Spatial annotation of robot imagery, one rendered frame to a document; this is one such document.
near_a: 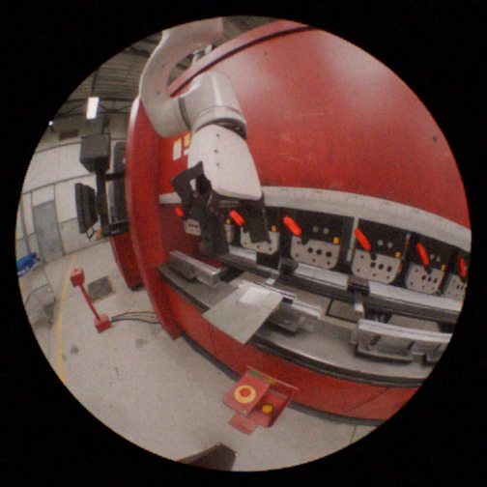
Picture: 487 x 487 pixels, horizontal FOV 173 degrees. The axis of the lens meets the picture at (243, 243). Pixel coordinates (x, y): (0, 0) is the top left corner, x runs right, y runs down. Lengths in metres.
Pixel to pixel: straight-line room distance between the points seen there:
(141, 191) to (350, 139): 1.13
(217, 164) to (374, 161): 0.40
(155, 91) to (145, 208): 0.94
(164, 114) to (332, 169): 0.40
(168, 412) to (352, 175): 1.71
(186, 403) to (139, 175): 1.72
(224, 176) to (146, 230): 1.02
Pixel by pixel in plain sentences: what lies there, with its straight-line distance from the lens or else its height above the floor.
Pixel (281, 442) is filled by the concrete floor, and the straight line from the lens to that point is 1.41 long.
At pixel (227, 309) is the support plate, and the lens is 0.55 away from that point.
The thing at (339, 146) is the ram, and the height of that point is 1.53.
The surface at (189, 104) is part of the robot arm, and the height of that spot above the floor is 1.53.
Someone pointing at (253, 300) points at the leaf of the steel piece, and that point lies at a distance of 0.58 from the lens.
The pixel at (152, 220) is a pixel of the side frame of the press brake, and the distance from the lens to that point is 1.16.
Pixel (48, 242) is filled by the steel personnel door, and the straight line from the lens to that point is 7.57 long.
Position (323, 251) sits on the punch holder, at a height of 1.23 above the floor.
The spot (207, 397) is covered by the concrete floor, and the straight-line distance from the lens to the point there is 1.44.
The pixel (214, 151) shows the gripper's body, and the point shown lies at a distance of 0.18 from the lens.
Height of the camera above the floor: 1.38
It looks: 19 degrees down
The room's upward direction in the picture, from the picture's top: straight up
